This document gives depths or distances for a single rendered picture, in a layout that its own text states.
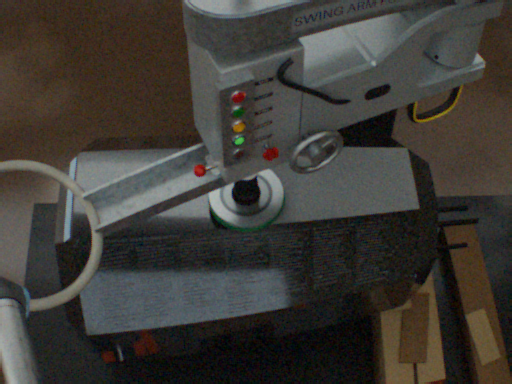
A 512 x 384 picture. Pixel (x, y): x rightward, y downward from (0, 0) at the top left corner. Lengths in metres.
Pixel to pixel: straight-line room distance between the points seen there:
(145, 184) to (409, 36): 0.81
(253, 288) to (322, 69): 0.76
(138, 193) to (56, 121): 1.65
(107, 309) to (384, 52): 1.14
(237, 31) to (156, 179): 0.64
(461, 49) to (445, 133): 1.54
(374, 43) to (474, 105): 1.93
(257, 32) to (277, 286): 0.96
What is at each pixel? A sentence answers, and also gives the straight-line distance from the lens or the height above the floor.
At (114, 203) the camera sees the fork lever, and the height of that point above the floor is 1.02.
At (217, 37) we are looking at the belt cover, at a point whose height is 1.61.
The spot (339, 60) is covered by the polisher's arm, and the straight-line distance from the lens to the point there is 1.67.
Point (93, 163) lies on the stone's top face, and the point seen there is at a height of 0.81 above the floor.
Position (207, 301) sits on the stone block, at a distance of 2.11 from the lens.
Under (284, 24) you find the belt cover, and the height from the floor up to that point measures 1.62.
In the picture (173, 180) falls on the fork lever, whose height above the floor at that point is 1.03.
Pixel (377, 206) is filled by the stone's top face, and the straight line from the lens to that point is 2.11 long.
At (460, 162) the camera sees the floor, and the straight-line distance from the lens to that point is 3.30.
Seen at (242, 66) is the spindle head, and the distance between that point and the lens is 1.44.
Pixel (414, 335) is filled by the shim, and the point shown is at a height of 0.23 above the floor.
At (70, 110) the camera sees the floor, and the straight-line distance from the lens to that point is 3.48.
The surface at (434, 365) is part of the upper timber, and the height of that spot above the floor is 0.22.
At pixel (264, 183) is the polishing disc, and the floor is 0.85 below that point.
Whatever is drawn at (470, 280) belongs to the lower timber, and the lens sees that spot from 2.87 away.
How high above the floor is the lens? 2.58
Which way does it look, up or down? 58 degrees down
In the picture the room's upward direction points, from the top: straight up
